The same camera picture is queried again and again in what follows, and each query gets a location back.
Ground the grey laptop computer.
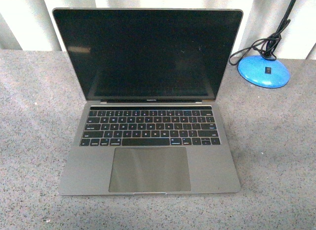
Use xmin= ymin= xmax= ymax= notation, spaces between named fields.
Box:
xmin=53 ymin=8 xmax=243 ymax=195

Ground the blue desk lamp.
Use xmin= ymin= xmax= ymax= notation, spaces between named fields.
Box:
xmin=237 ymin=0 xmax=296 ymax=88

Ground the white corrugated curtain backdrop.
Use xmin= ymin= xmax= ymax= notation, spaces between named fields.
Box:
xmin=0 ymin=0 xmax=316 ymax=60

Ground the black lamp power cable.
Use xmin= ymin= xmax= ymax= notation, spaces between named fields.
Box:
xmin=229 ymin=17 xmax=292 ymax=66

